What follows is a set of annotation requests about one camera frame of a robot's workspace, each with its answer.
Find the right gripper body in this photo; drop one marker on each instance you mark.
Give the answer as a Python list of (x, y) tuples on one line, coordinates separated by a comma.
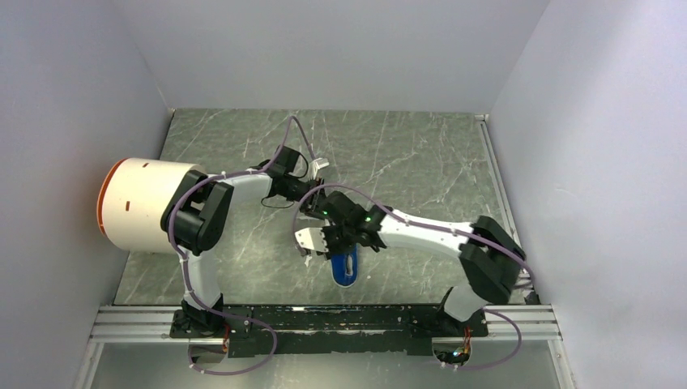
[(339, 239)]

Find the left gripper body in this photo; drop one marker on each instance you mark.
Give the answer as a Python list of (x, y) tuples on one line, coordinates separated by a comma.
[(309, 203)]

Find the blue canvas sneaker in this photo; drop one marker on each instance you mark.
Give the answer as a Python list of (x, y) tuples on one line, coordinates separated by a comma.
[(344, 268)]

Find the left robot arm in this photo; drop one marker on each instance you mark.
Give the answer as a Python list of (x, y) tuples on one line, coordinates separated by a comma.
[(195, 218)]

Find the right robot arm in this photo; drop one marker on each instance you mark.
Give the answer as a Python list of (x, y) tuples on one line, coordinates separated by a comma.
[(489, 256)]

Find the white orange cylindrical bucket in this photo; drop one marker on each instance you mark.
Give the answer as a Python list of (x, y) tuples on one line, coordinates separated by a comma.
[(132, 201)]

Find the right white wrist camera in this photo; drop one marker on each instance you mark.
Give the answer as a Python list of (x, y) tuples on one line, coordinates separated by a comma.
[(311, 240)]

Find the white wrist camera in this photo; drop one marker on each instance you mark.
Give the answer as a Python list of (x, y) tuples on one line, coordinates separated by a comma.
[(316, 166), (311, 240)]

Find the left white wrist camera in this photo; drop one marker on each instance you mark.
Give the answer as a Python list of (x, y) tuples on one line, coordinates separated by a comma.
[(316, 166)]

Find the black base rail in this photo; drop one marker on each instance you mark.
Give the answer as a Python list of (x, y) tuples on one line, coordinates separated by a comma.
[(250, 331)]

